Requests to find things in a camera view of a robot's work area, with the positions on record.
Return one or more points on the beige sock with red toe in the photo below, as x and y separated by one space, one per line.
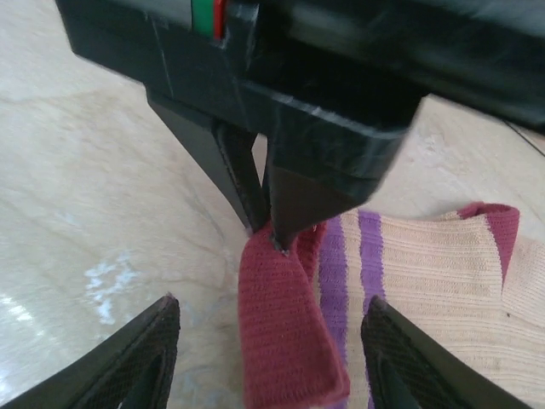
426 272

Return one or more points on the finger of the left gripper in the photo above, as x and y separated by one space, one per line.
323 149
213 149

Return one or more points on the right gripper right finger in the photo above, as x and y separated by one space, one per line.
417 366

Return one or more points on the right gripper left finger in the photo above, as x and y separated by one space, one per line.
119 362

